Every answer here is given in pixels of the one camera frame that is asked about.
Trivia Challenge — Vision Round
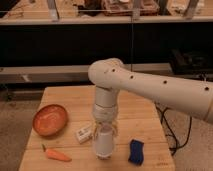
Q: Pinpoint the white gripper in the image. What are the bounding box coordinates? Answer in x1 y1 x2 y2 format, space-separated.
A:
92 105 118 135

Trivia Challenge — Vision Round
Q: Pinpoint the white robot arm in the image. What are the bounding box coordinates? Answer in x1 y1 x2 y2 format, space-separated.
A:
88 58 213 124

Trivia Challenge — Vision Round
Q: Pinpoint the white eraser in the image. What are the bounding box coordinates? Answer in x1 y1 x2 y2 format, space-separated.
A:
76 124 92 144

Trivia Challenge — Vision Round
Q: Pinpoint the orange wooden bowl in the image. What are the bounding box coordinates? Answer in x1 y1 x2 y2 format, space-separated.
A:
33 104 68 136

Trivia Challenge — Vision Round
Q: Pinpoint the blue folded cloth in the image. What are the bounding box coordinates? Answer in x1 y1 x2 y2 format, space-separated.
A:
128 139 144 165

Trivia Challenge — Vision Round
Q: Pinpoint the orange toy carrot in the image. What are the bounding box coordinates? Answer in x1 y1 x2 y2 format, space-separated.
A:
42 145 71 162

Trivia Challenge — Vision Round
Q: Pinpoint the black box on floor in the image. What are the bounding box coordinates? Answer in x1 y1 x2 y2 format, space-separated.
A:
170 49 213 75

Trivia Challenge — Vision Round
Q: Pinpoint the black cable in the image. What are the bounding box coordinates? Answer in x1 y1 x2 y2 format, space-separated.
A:
155 103 193 157

